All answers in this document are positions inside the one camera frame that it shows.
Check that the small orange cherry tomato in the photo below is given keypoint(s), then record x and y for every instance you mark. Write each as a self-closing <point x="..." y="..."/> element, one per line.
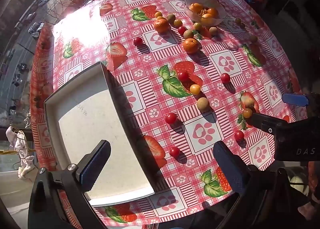
<point x="158" y="14"/>

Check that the white hanging garment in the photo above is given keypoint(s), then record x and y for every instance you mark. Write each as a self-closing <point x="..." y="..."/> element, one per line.
<point x="21" y="153"/>

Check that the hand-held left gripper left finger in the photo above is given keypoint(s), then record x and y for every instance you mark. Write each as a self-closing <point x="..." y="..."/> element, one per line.
<point x="96" y="166"/>

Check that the dry brown fruit husk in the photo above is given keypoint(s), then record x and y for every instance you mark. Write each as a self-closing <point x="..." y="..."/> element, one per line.
<point x="202" y="13"/>

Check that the white square tray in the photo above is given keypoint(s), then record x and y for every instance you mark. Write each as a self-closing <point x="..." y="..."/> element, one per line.
<point x="100" y="118"/>

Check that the greenish cherry tomato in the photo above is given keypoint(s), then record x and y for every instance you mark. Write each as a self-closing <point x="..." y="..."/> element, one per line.
<point x="197" y="26"/>

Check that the orange mandarin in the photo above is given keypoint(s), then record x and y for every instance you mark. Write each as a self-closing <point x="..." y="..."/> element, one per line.
<point x="190" y="45"/>
<point x="161" y="26"/>

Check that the pale round object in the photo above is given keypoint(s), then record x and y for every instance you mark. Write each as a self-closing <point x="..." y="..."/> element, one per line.
<point x="297" y="182"/>

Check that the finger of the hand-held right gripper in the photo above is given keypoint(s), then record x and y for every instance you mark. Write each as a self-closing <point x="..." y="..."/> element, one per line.
<point x="263" y="121"/>
<point x="295" y="99"/>

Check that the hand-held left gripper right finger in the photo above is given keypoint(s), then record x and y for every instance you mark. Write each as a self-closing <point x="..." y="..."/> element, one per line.
<point x="228" y="165"/>

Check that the yellow cherry tomato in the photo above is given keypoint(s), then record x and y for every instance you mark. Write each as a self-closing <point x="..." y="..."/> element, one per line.
<point x="238" y="21"/>
<point x="195" y="89"/>
<point x="247" y="112"/>
<point x="177" y="22"/>

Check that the orange kumquat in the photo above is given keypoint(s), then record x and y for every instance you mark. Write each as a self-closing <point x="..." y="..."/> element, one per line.
<point x="207" y="20"/>
<point x="195" y="7"/>

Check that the pink strawberry print tablecloth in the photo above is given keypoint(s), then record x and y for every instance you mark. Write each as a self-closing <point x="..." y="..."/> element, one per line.
<point x="225" y="61"/>

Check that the red cherry tomato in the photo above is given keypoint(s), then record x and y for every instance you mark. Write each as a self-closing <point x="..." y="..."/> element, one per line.
<point x="137" y="41"/>
<point x="238" y="135"/>
<point x="183" y="76"/>
<point x="170" y="118"/>
<point x="174" y="151"/>
<point x="182" y="30"/>
<point x="225" y="77"/>

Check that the fruits inside glass bowl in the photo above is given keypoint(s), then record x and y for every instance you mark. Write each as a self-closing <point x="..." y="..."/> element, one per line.
<point x="212" y="12"/>

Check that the clear glass bowl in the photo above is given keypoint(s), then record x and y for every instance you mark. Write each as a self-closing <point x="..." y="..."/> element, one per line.
<point x="220" y="6"/>

